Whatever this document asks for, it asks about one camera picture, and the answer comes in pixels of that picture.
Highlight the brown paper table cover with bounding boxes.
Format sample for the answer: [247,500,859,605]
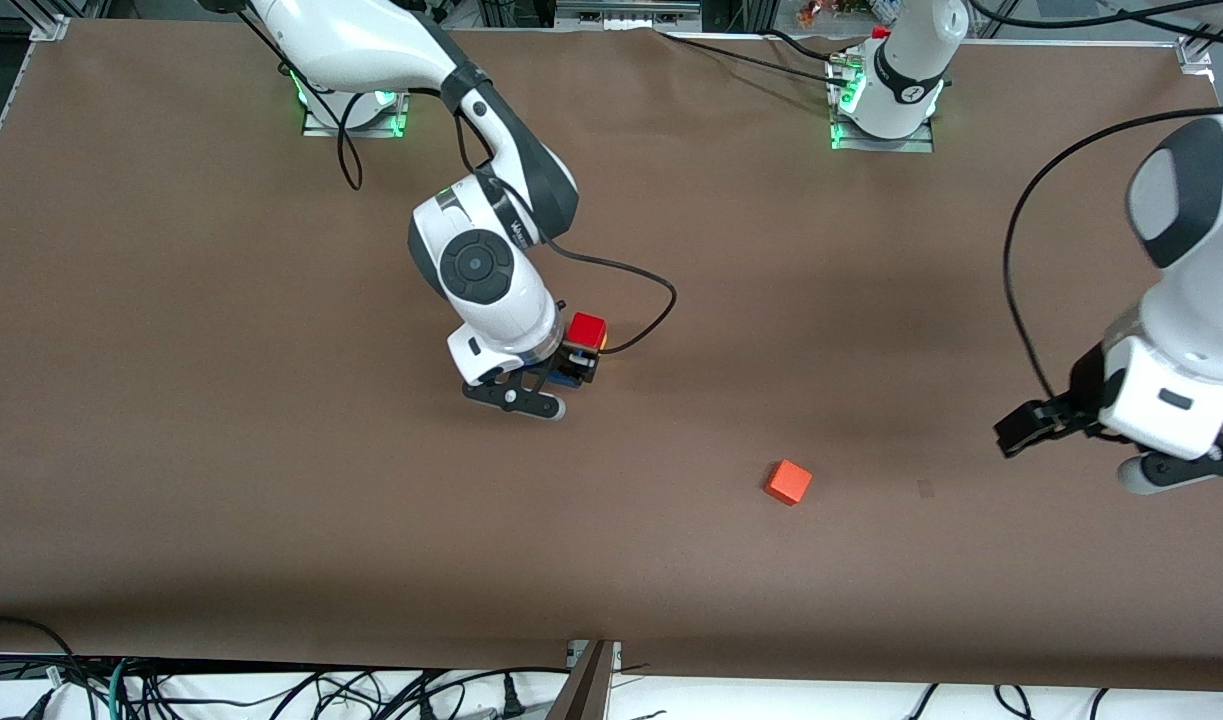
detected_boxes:
[0,20,1223,693]

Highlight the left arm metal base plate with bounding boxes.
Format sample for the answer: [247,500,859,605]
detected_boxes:
[828,55,936,154]

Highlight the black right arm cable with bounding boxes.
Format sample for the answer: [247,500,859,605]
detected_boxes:
[236,0,679,357]

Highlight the orange wooden block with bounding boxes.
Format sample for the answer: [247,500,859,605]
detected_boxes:
[765,460,813,507]

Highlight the grey metal rail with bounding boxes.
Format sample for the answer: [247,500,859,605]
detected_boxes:
[555,0,703,25]

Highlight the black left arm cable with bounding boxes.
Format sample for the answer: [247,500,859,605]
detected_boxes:
[1003,105,1223,403]

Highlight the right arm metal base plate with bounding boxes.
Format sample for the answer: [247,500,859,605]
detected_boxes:
[301,90,410,139]

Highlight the aluminium frame profile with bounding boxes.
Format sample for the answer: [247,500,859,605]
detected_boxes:
[1176,0,1223,106]

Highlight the brown angled strut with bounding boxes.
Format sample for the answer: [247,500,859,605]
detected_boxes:
[546,640,617,720]

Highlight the black looping floor cable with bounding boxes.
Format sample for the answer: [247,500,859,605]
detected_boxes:
[0,616,97,720]

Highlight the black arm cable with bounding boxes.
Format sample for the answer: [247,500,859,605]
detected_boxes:
[236,0,679,357]
[1003,105,1223,403]

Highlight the black cable across table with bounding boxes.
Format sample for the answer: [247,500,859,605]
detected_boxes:
[656,30,857,86]

